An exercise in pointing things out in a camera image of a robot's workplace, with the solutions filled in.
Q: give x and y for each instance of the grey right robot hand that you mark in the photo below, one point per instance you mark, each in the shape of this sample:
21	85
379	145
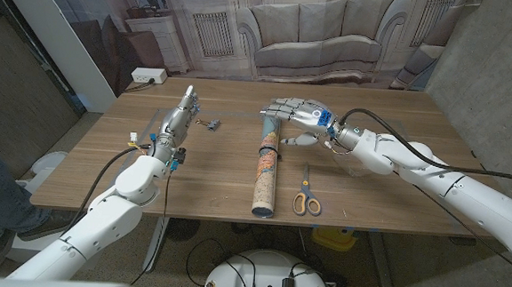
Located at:
311	115

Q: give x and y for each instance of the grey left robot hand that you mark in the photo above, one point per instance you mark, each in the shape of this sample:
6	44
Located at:
174	125

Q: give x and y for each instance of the paper map tube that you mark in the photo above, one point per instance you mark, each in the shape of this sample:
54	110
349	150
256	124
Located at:
266	180

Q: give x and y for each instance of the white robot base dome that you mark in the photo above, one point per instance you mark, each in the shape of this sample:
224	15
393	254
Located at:
266	269

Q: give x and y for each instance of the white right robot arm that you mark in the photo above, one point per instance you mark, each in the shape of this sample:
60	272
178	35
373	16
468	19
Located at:
458	191

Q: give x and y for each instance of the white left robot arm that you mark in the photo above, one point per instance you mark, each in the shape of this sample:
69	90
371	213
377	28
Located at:
113	219

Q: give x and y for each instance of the clear plastic clamshell container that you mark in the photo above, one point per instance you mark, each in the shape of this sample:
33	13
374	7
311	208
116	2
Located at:
352	167

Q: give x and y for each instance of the grey binder clip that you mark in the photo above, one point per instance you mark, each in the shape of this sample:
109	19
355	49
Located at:
214	125

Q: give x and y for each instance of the white power strip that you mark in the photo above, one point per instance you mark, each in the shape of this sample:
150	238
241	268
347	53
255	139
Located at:
149	75

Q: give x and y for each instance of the printed living room backdrop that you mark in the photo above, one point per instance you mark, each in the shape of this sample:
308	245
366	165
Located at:
316	31

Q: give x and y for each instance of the black round floor object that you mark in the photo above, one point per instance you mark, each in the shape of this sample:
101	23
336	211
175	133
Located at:
182	229

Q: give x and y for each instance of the white table leg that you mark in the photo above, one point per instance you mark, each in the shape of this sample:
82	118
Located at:
155	244
380	262

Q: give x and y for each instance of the yellow object under table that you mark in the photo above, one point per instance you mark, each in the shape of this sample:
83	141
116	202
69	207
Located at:
332	239

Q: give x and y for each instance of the white floor stand base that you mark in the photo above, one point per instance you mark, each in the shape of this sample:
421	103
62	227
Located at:
47	162

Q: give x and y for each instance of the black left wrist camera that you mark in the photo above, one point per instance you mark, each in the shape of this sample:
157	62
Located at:
179	156

